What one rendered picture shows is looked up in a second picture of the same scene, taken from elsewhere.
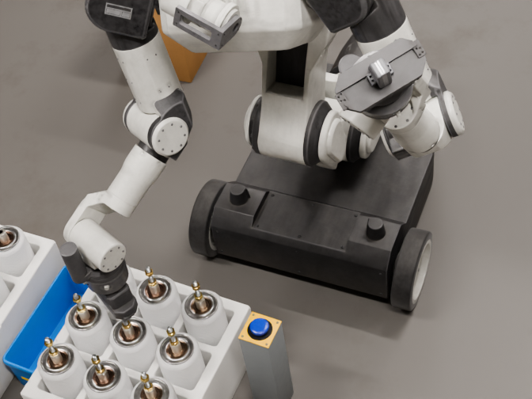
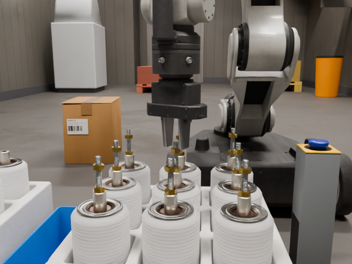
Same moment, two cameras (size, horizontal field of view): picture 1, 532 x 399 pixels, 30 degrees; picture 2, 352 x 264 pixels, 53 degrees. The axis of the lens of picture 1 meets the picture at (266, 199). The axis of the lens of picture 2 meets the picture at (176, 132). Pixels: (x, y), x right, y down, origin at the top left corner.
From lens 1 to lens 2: 1.84 m
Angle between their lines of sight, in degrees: 45
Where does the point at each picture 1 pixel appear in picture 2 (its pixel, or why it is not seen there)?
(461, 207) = not seen: hidden behind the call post
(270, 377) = (330, 213)
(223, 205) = (193, 151)
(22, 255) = (23, 177)
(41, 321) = (35, 253)
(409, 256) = (344, 158)
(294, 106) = (274, 11)
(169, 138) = not seen: outside the picture
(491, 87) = not seen: hidden behind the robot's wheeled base
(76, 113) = (36, 177)
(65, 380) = (116, 226)
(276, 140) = (264, 35)
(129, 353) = (185, 198)
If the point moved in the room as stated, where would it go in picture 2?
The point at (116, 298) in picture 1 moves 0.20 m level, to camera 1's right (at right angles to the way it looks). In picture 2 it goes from (193, 86) to (278, 83)
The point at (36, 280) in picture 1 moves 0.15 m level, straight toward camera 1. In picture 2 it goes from (34, 207) to (70, 227)
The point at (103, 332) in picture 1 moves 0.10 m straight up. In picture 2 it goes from (139, 199) to (138, 150)
